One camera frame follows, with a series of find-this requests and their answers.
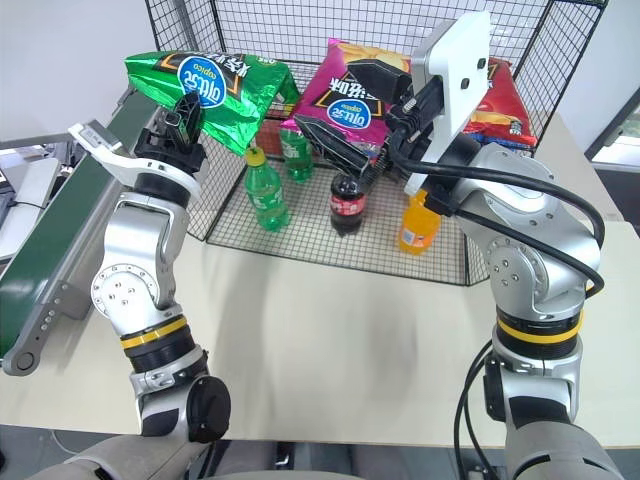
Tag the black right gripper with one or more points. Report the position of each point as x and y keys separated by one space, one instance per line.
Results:
x=417 y=112

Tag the green chip bag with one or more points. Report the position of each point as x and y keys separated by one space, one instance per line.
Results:
x=225 y=100

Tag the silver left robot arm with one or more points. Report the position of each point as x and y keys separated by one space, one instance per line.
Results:
x=135 y=240

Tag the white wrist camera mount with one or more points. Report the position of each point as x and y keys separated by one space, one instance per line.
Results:
x=115 y=165
x=460 y=100

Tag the green soda bottle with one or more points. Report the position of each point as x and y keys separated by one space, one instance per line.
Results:
x=297 y=160

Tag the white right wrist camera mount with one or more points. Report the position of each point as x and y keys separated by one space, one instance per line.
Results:
x=460 y=100

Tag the red chip bag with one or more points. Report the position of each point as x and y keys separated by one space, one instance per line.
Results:
x=500 y=115

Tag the pink chip bag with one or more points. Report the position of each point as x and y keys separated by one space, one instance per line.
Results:
x=340 y=100

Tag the green bottle with yellow cap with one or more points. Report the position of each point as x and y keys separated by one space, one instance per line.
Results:
x=267 y=200

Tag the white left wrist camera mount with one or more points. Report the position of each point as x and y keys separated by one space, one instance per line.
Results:
x=115 y=165

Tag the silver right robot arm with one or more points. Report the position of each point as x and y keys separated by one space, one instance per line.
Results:
x=530 y=240

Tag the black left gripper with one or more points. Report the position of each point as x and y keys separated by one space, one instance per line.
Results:
x=167 y=152

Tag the orange soda bottle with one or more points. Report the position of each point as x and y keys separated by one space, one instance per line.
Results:
x=415 y=235

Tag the dark cola bottle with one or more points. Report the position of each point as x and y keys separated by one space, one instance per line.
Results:
x=347 y=210

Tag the small red package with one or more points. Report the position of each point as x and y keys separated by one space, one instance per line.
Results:
x=270 y=137

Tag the green conveyor belt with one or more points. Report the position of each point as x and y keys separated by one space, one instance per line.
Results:
x=50 y=240

